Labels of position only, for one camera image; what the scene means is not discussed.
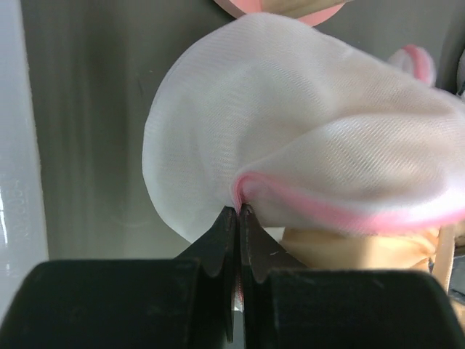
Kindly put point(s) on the beige bra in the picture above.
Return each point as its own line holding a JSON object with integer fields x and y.
{"x": 430, "y": 251}

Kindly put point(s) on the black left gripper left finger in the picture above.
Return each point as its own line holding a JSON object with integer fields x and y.
{"x": 184, "y": 302}

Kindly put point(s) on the pink two-tier wooden shelf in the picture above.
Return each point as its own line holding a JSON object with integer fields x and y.
{"x": 311, "y": 13}

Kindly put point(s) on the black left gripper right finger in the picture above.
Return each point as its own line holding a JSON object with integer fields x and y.
{"x": 286, "y": 305}

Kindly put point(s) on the pink-trimmed white mesh laundry bag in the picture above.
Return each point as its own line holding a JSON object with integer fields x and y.
{"x": 307, "y": 130}

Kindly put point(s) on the white perforated plastic basket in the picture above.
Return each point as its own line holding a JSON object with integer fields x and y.
{"x": 23, "y": 223}

